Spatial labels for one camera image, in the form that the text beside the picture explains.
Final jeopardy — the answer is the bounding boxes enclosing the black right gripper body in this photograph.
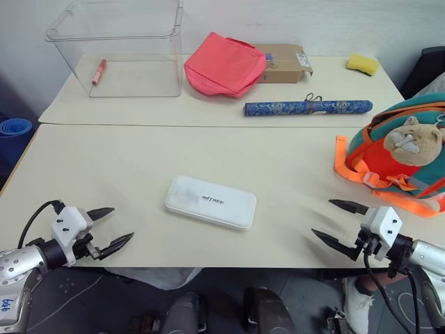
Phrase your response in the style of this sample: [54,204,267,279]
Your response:
[354,230,382,260]

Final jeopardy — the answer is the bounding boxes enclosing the red marker pen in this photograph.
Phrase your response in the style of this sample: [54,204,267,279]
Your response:
[90,58,108,86]

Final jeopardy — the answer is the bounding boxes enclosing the white sneaker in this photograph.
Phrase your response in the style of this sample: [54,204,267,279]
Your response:
[341,276,375,334]

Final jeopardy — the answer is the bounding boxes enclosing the yellow sponge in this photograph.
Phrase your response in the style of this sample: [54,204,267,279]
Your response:
[346,53,380,77]

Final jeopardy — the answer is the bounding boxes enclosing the person's bare leg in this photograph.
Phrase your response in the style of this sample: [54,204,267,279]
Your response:
[357,271,393,294]

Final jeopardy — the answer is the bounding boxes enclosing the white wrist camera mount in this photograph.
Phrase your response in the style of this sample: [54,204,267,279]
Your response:
[359,205,405,262]
[50,207,95,267]

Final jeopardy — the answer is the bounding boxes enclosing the white rectangular case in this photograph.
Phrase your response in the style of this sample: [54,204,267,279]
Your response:
[164,175,258,232]

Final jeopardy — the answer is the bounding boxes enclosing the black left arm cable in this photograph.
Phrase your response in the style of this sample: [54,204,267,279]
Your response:
[17,199,65,250]

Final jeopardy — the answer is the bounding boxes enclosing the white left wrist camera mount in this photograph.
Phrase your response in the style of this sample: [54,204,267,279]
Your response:
[50,207,95,267]

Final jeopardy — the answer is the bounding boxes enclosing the blue patterned rolled scroll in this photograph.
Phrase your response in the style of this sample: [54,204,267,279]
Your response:
[242,93,374,118]

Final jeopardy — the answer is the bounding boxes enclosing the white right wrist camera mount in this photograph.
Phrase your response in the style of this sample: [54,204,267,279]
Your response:
[359,205,405,262]

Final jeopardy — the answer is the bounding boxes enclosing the pink fabric bag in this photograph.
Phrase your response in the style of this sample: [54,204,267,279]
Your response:
[183,31,267,100]

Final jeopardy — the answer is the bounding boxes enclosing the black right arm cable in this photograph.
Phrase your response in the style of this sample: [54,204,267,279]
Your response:
[362,249,422,334]

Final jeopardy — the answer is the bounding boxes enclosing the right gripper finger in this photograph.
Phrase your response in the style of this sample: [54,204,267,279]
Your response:
[327,198,371,216]
[310,228,363,262]

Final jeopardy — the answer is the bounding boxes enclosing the brown plush toy keychain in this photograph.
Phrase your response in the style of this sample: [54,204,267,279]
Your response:
[382,116,445,168]

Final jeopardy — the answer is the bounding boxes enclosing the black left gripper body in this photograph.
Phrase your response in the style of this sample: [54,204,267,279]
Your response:
[74,232,102,261]

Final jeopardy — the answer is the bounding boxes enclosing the teal and orange backpack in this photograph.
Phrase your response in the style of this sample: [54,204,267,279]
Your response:
[334,91,445,219]

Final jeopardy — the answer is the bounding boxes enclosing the clear plastic storage bin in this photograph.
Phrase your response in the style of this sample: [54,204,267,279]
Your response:
[44,0,184,99]

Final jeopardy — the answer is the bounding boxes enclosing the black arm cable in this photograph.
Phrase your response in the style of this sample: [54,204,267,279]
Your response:
[17,199,65,250]
[362,249,422,334]

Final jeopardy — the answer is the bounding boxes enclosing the blue stacked cups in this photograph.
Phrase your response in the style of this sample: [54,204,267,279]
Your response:
[0,118,34,148]

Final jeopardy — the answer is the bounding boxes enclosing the brown cardboard box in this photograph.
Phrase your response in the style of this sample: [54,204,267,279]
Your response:
[249,42,314,85]

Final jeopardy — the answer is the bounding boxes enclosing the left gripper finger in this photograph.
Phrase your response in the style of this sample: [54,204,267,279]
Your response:
[92,232,136,262]
[86,207,116,224]

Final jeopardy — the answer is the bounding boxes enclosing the black chair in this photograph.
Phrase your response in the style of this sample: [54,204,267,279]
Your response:
[400,46,445,100]

